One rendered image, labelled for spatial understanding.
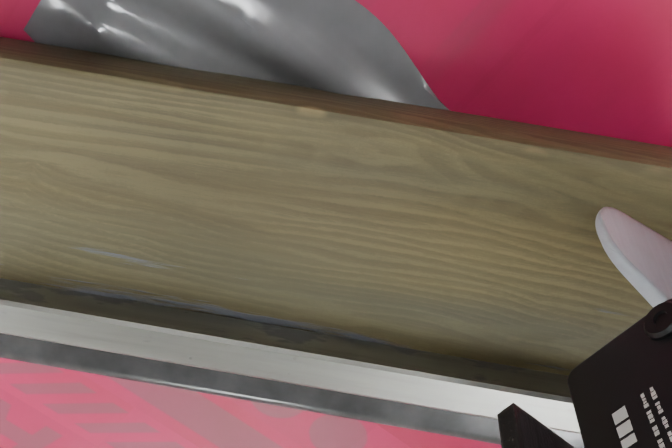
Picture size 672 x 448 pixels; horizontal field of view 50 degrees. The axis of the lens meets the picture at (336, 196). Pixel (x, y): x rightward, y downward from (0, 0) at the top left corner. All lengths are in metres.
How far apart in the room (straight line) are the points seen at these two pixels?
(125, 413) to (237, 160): 0.15
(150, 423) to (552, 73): 0.20
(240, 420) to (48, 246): 0.12
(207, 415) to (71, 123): 0.14
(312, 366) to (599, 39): 0.12
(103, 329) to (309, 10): 0.10
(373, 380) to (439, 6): 0.10
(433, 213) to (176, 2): 0.09
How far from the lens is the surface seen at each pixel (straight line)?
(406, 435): 0.30
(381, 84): 0.21
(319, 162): 0.19
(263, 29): 0.21
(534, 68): 0.22
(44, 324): 0.22
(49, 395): 0.32
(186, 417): 0.30
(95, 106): 0.20
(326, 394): 0.23
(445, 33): 0.21
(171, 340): 0.20
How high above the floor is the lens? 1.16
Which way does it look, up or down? 62 degrees down
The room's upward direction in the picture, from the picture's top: 168 degrees counter-clockwise
